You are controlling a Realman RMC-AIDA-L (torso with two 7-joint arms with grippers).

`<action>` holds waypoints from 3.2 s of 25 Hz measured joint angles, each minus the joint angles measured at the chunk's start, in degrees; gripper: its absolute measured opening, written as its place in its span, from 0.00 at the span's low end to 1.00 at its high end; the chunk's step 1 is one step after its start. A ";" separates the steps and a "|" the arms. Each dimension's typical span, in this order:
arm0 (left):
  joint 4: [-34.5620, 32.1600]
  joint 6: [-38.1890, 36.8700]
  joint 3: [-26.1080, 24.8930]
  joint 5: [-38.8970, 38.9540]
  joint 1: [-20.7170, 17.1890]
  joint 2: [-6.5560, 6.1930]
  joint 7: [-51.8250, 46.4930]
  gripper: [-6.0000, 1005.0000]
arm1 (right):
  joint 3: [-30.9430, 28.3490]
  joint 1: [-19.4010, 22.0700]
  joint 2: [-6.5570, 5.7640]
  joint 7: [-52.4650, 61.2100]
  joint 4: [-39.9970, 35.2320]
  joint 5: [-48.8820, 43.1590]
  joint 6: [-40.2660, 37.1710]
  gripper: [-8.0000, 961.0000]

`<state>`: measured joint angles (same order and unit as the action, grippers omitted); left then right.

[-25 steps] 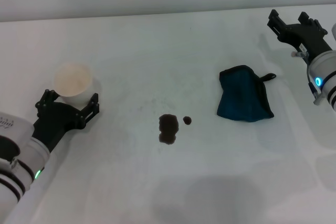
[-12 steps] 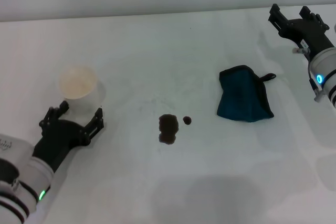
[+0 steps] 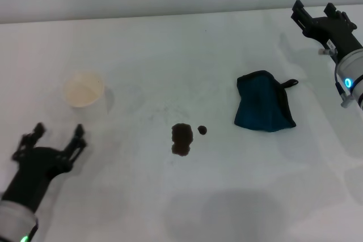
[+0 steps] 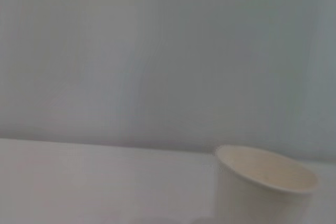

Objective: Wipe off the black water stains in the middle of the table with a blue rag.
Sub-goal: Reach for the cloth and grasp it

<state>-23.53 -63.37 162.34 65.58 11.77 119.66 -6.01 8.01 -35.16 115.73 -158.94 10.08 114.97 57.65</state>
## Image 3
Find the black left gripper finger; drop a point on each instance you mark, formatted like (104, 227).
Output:
(29, 140)
(76, 142)

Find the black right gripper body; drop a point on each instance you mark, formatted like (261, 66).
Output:
(337, 38)

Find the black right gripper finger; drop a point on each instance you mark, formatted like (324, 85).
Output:
(337, 15)
(302, 18)

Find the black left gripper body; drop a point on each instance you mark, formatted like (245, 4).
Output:
(37, 168)

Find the white paper cup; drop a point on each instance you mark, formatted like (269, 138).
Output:
(82, 89)

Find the blue rag with black trim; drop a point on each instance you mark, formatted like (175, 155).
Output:
(258, 106)

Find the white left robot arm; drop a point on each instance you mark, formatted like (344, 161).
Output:
(14, 222)

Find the large black water stain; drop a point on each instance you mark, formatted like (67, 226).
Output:
(182, 138)

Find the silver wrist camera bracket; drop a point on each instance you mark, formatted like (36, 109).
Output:
(326, 52)

